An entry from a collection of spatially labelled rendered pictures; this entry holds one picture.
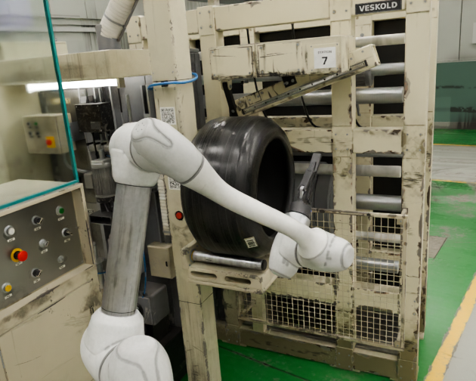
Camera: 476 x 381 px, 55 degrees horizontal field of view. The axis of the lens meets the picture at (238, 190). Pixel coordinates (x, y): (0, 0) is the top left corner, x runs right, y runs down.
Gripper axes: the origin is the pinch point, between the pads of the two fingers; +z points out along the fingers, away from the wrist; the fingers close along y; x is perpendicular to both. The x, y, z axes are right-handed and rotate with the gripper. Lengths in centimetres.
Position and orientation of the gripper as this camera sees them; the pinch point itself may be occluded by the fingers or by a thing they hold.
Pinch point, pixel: (314, 162)
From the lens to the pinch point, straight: 162.2
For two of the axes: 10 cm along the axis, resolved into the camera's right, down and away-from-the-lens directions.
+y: 2.9, 4.0, 8.7
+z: 3.3, -9.0, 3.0
